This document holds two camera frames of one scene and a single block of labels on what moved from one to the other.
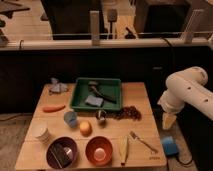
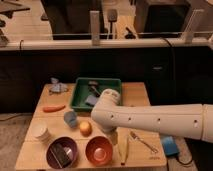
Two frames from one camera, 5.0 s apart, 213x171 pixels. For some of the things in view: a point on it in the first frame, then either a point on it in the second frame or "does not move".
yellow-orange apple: [85, 128] does not move
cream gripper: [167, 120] → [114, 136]
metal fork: [135, 136] does not move
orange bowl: [99, 150] does not move
